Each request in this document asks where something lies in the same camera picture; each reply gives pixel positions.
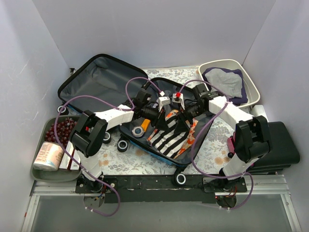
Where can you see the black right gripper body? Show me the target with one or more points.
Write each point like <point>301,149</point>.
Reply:
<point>182,117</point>

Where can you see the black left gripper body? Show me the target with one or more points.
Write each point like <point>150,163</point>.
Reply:
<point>158,115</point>

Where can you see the blue fish-print suitcase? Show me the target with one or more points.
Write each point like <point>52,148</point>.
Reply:
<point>114,80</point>

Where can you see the orange floral cloth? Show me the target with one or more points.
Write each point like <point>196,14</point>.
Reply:
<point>190,137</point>

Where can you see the black white striped cloth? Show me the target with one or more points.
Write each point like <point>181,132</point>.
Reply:
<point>166,140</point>

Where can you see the dark purple garment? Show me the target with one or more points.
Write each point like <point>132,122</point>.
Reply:
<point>236,101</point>

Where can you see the grey garment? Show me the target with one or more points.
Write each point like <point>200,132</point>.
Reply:
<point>228,82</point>

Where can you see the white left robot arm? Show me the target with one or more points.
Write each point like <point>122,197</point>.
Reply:
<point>91,129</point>

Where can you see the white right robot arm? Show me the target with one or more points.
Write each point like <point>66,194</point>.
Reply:
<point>252,135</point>

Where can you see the floral fern table mat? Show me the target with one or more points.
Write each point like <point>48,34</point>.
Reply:
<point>211,157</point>

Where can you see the cream plastic basin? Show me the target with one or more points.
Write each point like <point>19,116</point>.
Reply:
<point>252,92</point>

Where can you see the white device at right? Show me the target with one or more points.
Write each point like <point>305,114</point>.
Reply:
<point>258,110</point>

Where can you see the dark red grape bunch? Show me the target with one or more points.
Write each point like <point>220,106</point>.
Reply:
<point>63,130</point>

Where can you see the white small box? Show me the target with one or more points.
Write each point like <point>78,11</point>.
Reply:
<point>75,165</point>
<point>66,160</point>

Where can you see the black storage box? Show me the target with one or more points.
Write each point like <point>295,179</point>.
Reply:
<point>282,156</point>

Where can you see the dark green tray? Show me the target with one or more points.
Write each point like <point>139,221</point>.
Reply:
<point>51,176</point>

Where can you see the pink patterned packet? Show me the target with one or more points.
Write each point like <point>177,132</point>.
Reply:
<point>49,157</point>

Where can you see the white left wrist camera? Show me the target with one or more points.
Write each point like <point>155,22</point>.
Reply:
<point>162,100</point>

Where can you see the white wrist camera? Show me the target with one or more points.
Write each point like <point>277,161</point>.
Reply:
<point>162,100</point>
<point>178,98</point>

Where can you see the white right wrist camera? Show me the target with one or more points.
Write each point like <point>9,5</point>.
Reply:
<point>178,98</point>

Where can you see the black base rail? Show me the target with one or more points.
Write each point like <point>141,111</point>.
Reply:
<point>163,188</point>

